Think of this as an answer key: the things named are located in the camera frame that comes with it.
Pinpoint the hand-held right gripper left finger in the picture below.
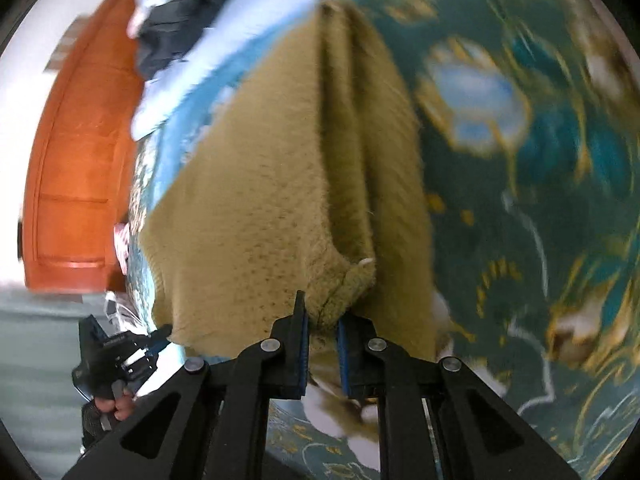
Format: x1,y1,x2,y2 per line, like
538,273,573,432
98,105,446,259
65,290,309,480

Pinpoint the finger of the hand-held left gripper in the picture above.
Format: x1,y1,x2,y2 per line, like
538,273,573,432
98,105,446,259
144,324,174,362

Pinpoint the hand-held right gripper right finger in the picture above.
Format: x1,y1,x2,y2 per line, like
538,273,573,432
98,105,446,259
336,316,581,480

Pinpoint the olive knitted sweater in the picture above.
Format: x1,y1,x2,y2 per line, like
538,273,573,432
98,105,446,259
137,0,454,362

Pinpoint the person's left hand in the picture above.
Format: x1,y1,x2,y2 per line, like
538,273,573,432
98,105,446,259
81,393,137,454

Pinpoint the grey white crumpled cloth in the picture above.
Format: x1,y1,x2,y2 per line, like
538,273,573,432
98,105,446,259
104,292,152,336

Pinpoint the pink patterned cloth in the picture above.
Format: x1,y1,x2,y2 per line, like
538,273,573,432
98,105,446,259
114,224,132,277

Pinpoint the orange wooden headboard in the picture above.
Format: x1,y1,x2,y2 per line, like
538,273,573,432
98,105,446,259
22,0,152,294

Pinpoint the teal floral bedsheet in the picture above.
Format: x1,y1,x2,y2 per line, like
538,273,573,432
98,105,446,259
125,0,639,480

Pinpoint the blue daisy print quilt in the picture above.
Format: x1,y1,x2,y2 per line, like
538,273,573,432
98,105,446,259
125,0,322,142

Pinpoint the dark grey garment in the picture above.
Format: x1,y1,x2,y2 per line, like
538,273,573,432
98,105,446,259
136,0,257,81

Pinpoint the grey slatted wall fixture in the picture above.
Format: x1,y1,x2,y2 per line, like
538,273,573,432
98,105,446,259
47,20,84,69

